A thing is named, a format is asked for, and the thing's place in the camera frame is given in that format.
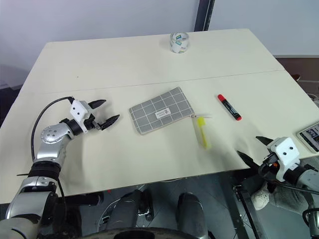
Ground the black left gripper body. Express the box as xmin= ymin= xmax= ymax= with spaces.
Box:
xmin=85 ymin=113 xmax=103 ymax=130

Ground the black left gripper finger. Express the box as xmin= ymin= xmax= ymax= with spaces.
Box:
xmin=100 ymin=114 xmax=121 ymax=130
xmin=89 ymin=99 xmax=107 ymax=110

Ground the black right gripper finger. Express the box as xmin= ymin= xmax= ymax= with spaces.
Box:
xmin=255 ymin=135 xmax=273 ymax=148
xmin=236 ymin=150 xmax=262 ymax=173

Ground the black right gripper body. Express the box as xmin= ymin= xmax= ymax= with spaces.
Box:
xmin=257 ymin=152 xmax=280 ymax=180

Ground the grey checked pouch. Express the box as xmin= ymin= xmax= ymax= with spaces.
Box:
xmin=128 ymin=86 xmax=213 ymax=136

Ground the white shoe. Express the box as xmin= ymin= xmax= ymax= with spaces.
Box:
xmin=250 ymin=187 xmax=272 ymax=212

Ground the grey trouser leg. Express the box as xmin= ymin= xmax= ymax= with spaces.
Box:
xmin=268 ymin=183 xmax=315 ymax=213

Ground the white tablet device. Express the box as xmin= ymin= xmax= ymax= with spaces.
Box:
xmin=296 ymin=124 xmax=319 ymax=153

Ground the red and black marker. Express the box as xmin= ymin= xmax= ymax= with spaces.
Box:
xmin=217 ymin=94 xmax=242 ymax=121

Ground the yellow highlighter pen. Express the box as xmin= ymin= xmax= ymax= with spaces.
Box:
xmin=194 ymin=117 xmax=213 ymax=150

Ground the dark rounded shape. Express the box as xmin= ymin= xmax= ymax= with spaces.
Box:
xmin=174 ymin=192 xmax=210 ymax=239
xmin=105 ymin=189 xmax=154 ymax=239

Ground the clear tape roll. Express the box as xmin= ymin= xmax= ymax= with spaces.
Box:
xmin=169 ymin=32 xmax=189 ymax=54

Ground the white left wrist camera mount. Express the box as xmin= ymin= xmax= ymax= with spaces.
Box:
xmin=69 ymin=99 xmax=92 ymax=132

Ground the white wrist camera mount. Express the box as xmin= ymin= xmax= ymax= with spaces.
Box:
xmin=69 ymin=99 xmax=92 ymax=132
xmin=267 ymin=137 xmax=301 ymax=183

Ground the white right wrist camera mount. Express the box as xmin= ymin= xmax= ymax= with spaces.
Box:
xmin=267 ymin=137 xmax=301 ymax=183

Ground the black table frame leg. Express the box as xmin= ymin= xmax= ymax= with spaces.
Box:
xmin=231 ymin=183 xmax=265 ymax=239

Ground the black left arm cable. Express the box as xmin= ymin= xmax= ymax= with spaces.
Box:
xmin=30 ymin=97 xmax=76 ymax=226

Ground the dark vertical post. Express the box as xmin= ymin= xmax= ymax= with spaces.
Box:
xmin=194 ymin=0 xmax=215 ymax=32

